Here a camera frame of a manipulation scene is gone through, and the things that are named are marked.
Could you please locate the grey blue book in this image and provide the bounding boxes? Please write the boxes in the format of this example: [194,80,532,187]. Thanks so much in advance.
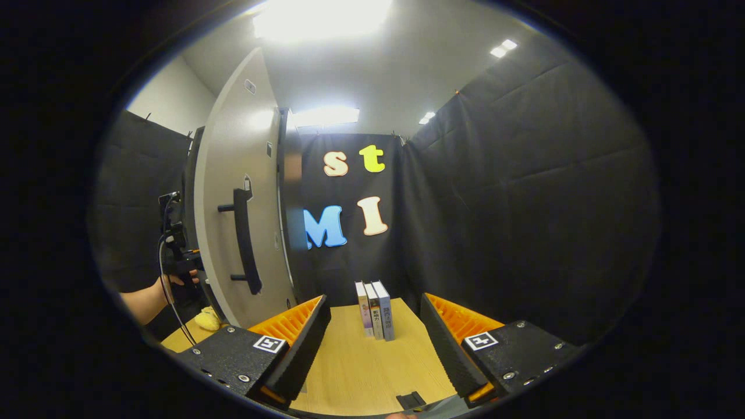
[371,280,395,342]

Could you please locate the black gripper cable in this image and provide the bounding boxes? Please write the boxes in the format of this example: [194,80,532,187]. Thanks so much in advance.
[158,195,197,347]

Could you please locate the cream plush toy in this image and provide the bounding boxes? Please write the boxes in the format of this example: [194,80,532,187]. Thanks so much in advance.
[195,307,223,331]

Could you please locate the white spine book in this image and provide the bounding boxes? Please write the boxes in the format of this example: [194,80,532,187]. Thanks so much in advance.
[364,282,386,341]

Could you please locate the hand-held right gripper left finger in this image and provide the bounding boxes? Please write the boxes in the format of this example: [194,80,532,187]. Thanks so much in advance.
[178,294,331,411]

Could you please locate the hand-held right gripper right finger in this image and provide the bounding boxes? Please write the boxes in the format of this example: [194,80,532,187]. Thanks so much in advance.
[420,293,583,408]

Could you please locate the black door handle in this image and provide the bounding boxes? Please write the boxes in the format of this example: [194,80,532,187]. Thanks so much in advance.
[218,187,262,296]

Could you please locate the light grey cabinet door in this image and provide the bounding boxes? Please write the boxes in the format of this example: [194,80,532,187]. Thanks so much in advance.
[194,48,297,328]

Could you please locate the black backdrop cloth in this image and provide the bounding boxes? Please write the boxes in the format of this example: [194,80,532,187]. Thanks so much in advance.
[93,44,661,350]

